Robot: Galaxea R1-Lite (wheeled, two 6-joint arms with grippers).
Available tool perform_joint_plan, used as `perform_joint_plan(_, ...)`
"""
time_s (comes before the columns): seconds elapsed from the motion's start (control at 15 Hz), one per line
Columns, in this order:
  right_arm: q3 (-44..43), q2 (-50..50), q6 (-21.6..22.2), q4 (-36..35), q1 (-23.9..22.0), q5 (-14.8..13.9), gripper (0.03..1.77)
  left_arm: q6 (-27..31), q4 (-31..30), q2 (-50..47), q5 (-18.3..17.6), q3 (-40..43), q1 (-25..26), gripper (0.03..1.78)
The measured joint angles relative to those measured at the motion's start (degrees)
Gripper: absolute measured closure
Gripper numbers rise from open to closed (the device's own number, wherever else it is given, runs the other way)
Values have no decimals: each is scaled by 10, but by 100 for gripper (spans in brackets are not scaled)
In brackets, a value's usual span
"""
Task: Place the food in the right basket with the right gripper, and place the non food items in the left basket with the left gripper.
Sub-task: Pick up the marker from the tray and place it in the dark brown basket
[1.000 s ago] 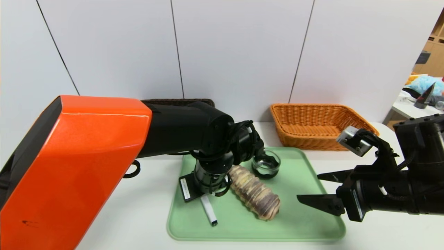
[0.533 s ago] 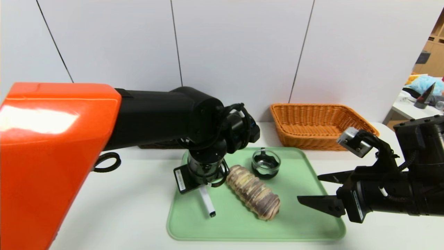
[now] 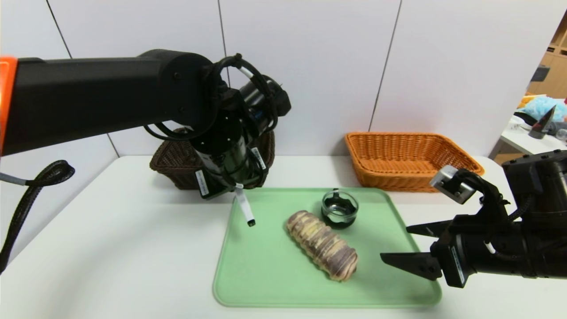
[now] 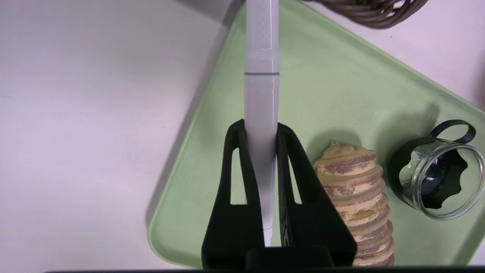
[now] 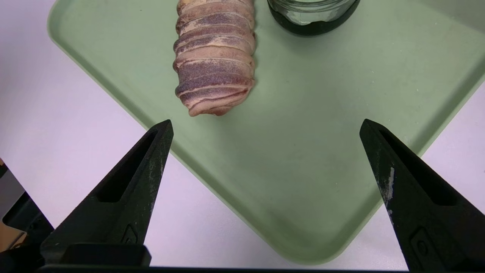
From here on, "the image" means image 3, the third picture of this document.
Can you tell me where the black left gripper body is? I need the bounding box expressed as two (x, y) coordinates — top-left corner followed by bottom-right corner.
(194, 146), (269, 200)

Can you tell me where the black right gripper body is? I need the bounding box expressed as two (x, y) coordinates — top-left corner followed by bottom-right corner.
(430, 214), (528, 289)

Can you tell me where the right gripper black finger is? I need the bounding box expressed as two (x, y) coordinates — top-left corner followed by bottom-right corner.
(380, 252), (443, 281)
(406, 220), (454, 238)

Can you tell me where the white marker with black cap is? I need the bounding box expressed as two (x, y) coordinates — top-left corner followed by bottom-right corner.
(235, 186), (256, 227)

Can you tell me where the marbled twisted bread roll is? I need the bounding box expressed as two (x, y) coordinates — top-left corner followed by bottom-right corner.
(286, 210), (358, 281)

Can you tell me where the dark brown wicker basket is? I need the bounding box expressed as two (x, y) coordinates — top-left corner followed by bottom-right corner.
(149, 128), (276, 191)

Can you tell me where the orange wicker basket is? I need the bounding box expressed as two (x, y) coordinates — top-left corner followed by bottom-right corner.
(345, 132), (485, 193)

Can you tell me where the light green plastic tray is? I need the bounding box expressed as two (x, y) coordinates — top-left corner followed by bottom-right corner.
(213, 187), (442, 308)

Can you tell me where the white side table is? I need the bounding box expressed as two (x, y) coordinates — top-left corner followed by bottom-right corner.
(501, 116), (567, 156)

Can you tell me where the black cone object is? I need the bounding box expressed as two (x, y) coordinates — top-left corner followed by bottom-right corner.
(528, 105), (556, 139)

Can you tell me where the light blue fluffy item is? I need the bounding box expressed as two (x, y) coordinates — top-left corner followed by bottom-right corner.
(523, 95), (567, 122)

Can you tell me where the wooden shelf unit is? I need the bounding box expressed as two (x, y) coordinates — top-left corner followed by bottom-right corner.
(525, 9), (567, 100)

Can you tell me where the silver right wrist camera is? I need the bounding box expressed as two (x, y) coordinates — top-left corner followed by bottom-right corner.
(429, 165), (477, 205)

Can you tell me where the black right camera mount bracket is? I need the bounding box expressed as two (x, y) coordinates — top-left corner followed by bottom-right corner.
(456, 169), (514, 222)

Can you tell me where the black left wrist cable loop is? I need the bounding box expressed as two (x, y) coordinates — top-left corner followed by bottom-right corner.
(144, 53), (284, 142)

